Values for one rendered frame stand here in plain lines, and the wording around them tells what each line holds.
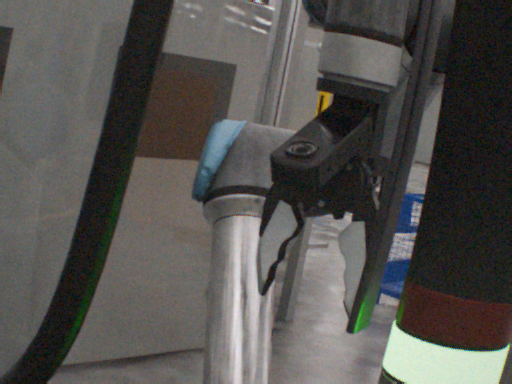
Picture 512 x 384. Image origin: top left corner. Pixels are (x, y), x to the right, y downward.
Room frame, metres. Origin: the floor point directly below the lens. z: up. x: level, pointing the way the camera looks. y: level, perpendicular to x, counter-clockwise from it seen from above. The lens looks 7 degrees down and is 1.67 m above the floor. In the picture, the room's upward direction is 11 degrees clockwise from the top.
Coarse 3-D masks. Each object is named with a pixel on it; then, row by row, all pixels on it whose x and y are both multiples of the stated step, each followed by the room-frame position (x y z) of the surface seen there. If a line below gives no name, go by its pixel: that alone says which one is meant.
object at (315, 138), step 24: (312, 120) 0.76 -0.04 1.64; (336, 120) 0.76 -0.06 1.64; (360, 120) 0.76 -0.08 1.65; (288, 144) 0.72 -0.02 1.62; (312, 144) 0.71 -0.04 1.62; (336, 144) 0.72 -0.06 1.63; (360, 144) 0.75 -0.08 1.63; (288, 168) 0.70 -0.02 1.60; (312, 168) 0.69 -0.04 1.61; (336, 168) 0.72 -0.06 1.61
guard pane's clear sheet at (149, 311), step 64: (0, 0) 0.98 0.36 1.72; (64, 0) 1.09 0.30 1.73; (128, 0) 1.22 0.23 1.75; (192, 0) 1.38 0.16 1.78; (256, 0) 1.56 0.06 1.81; (0, 64) 1.00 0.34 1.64; (64, 64) 1.12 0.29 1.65; (192, 64) 1.41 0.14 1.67; (256, 64) 1.61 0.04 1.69; (0, 128) 1.02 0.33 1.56; (64, 128) 1.15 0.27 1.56; (192, 128) 1.45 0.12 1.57; (0, 192) 1.04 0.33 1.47; (64, 192) 1.17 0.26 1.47; (128, 192) 1.31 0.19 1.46; (0, 256) 1.05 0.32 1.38; (64, 256) 1.18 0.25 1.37; (128, 256) 1.34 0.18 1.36; (192, 256) 1.51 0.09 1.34; (0, 320) 1.06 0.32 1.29; (128, 320) 1.36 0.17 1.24; (192, 320) 1.55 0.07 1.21
